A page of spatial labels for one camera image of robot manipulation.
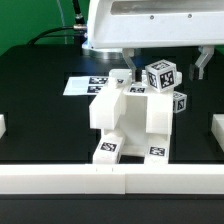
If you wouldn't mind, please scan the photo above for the white part at left edge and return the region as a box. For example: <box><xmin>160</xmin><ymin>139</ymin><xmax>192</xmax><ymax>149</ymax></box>
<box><xmin>0</xmin><ymin>114</ymin><xmax>6</xmax><ymax>139</ymax></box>

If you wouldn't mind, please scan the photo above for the white marker base plate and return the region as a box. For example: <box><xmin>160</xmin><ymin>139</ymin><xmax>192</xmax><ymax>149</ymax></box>
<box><xmin>63</xmin><ymin>76</ymin><xmax>108</xmax><ymax>96</ymax></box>

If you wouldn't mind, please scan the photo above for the white chair seat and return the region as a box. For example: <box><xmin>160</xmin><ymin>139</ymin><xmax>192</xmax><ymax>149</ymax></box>
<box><xmin>117</xmin><ymin>86</ymin><xmax>173</xmax><ymax>157</ymax></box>

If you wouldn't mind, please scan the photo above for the white front fence bar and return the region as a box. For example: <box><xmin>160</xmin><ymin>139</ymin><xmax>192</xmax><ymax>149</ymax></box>
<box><xmin>0</xmin><ymin>164</ymin><xmax>224</xmax><ymax>194</ymax></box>

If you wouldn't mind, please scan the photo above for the marker cube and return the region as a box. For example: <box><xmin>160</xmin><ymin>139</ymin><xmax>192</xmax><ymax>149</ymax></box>
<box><xmin>173</xmin><ymin>91</ymin><xmax>187</xmax><ymax>113</ymax></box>
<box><xmin>145</xmin><ymin>60</ymin><xmax>176</xmax><ymax>92</ymax></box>

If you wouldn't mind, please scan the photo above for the white chair back frame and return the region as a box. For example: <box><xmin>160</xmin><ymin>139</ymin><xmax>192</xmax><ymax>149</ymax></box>
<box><xmin>89</xmin><ymin>69</ymin><xmax>182</xmax><ymax>135</ymax></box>

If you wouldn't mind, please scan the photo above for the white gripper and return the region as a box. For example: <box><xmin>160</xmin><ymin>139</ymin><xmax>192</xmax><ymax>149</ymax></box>
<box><xmin>88</xmin><ymin>0</ymin><xmax>224</xmax><ymax>82</ymax></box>

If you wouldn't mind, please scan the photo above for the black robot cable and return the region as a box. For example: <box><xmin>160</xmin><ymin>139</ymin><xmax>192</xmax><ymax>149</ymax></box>
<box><xmin>26</xmin><ymin>0</ymin><xmax>88</xmax><ymax>46</ymax></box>

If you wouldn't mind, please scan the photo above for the white part at right edge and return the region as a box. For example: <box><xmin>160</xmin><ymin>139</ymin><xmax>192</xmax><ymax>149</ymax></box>
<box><xmin>211</xmin><ymin>114</ymin><xmax>224</xmax><ymax>152</ymax></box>

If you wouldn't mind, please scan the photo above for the white part at edge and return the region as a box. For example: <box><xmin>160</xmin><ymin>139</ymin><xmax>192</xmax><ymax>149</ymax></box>
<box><xmin>211</xmin><ymin>114</ymin><xmax>224</xmax><ymax>152</ymax></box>
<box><xmin>0</xmin><ymin>114</ymin><xmax>6</xmax><ymax>139</ymax></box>

